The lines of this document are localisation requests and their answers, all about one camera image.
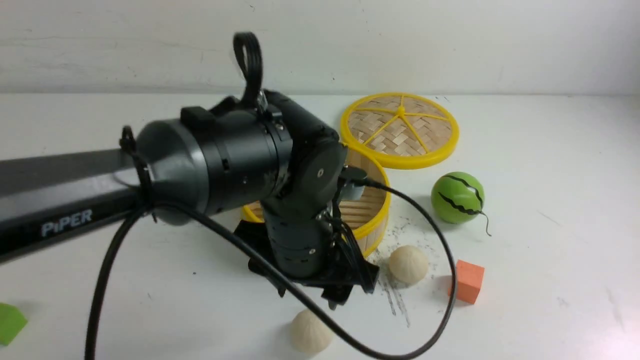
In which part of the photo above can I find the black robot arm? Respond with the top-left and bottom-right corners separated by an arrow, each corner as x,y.
0,90 -> 378,309

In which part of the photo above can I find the orange foam cube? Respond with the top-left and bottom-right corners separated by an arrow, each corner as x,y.
455,259 -> 485,305

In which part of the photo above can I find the green foam block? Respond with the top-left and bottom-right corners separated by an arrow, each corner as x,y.
0,303 -> 28,346

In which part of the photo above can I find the black cable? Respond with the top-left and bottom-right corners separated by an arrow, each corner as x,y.
84,32 -> 459,360

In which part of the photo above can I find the woven bamboo steamer lid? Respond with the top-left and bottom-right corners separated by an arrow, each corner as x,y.
339,92 -> 460,170

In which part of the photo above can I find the bamboo steamer tray yellow rim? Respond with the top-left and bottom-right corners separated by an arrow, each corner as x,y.
241,143 -> 392,259

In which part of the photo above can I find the cream toy bun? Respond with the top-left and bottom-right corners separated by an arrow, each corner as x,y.
387,244 -> 430,286
290,309 -> 335,354

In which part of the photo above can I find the green toy watermelon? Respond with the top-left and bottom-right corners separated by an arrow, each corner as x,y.
430,171 -> 491,237

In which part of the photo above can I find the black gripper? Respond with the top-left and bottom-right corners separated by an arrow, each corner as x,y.
234,219 -> 380,310

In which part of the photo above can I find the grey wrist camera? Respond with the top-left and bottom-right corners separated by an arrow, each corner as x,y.
336,165 -> 368,203

